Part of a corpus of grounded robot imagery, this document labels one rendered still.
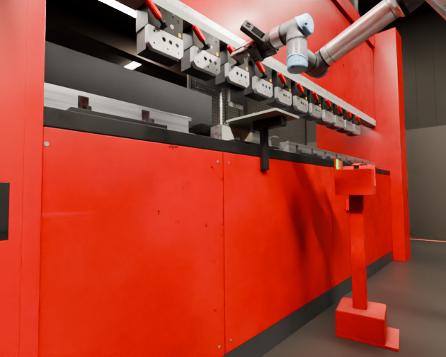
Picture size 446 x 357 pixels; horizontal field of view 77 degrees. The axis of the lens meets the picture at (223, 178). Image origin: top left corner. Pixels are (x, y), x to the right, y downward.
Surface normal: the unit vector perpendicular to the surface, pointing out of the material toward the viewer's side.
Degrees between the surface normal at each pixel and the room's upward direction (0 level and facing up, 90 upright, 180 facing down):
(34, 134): 90
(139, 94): 90
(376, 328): 90
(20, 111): 90
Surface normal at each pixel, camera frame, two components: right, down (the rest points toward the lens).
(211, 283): 0.73, -0.04
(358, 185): -0.54, -0.04
